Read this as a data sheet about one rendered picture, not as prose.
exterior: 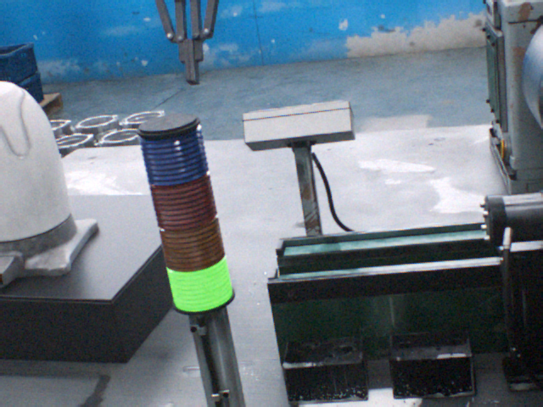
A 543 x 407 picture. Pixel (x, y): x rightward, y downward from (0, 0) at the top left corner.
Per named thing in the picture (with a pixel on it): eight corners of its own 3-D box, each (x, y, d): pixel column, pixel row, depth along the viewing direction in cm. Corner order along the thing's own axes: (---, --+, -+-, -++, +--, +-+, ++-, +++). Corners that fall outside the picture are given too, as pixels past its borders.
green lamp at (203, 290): (237, 283, 87) (230, 244, 85) (227, 311, 81) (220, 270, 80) (181, 287, 88) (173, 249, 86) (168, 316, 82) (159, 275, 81)
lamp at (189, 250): (230, 244, 85) (222, 203, 83) (220, 270, 80) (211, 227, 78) (173, 249, 86) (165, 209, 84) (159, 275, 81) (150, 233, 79)
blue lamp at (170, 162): (215, 161, 82) (206, 117, 80) (203, 182, 76) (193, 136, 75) (155, 168, 83) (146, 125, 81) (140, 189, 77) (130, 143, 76)
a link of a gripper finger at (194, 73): (193, 44, 139) (197, 43, 139) (195, 85, 138) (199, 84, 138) (187, 38, 136) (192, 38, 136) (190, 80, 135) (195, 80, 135)
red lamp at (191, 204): (222, 203, 83) (215, 161, 82) (211, 227, 78) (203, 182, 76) (165, 209, 84) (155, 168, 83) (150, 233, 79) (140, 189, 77)
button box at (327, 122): (356, 140, 134) (353, 108, 135) (352, 131, 127) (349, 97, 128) (252, 152, 137) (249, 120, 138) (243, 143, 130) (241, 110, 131)
